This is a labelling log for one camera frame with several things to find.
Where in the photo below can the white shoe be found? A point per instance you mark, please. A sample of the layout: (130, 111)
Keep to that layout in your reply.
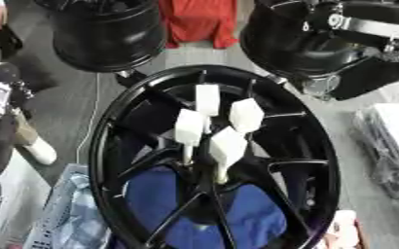
(41, 152)

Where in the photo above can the person's leg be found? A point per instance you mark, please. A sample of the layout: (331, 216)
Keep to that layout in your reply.
(24, 129)

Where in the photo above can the pink white bag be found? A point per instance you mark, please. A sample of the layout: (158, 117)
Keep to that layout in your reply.
(345, 230)

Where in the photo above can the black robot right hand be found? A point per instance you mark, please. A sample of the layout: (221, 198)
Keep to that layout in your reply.
(370, 78)

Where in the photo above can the black wheel rim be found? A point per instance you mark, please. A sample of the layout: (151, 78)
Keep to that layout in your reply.
(282, 42)
(109, 35)

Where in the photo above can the blue white checked cloth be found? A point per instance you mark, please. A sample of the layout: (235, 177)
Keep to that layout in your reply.
(72, 214)

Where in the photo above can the black spoked wheel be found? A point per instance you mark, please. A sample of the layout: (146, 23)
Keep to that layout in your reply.
(100, 162)

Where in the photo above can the red cloth cover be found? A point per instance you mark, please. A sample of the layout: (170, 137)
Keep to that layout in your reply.
(198, 19)

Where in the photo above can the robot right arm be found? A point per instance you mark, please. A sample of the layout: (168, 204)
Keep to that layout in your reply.
(373, 27)

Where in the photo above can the clear plastic case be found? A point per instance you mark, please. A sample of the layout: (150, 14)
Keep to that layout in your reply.
(393, 146)

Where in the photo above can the person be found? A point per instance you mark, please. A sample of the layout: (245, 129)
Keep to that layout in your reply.
(4, 39)

